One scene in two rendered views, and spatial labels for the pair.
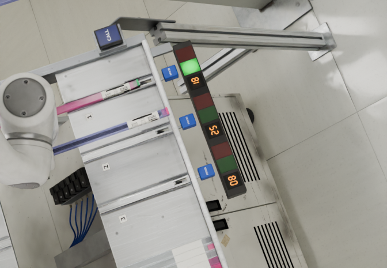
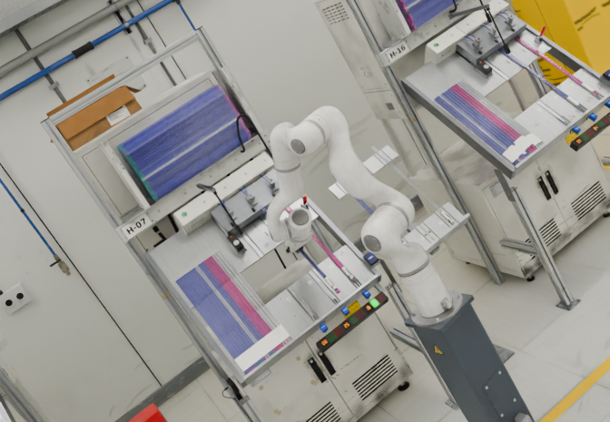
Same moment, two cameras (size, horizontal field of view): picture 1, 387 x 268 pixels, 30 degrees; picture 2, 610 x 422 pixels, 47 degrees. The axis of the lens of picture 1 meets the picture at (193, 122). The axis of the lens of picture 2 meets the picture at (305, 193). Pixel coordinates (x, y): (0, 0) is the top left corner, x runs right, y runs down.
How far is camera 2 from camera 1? 155 cm
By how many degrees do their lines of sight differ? 31
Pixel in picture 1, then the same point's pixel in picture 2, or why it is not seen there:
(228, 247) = (310, 385)
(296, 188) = not seen: outside the picture
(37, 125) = (291, 226)
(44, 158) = (282, 236)
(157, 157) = (322, 303)
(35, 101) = (300, 221)
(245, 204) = (341, 392)
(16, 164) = (273, 224)
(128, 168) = (312, 292)
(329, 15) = not seen: hidden behind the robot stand
